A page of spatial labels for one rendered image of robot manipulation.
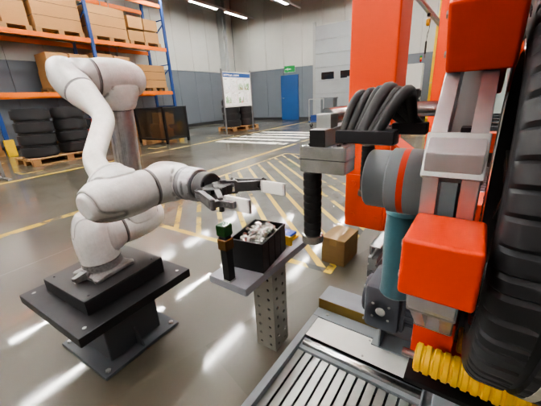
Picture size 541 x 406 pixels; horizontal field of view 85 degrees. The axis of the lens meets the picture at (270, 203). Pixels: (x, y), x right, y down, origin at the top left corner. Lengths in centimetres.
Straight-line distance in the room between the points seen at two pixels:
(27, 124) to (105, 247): 630
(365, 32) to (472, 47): 73
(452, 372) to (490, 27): 58
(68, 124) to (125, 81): 661
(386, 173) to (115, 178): 60
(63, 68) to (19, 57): 1046
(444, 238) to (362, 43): 90
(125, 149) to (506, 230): 124
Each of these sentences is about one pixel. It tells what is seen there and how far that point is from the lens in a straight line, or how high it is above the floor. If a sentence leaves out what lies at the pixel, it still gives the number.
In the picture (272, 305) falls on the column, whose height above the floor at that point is 24.
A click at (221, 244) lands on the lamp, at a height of 60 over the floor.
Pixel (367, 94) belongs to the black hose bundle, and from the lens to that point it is 53.
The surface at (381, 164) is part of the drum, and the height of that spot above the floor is 89.
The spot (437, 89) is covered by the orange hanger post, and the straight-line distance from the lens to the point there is 305.
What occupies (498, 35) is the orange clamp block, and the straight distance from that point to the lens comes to 47.
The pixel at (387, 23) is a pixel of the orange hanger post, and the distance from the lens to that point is 116.
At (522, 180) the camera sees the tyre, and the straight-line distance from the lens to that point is 37.
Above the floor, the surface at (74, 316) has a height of 30.
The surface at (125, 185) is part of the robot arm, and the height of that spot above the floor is 86.
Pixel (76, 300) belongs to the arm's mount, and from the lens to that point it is 140.
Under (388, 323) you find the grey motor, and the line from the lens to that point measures 118.
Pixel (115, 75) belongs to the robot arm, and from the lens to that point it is 127.
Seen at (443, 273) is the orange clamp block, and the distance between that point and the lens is 36.
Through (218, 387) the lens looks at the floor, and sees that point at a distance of 135.
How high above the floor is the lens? 103
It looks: 19 degrees down
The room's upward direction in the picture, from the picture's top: 3 degrees counter-clockwise
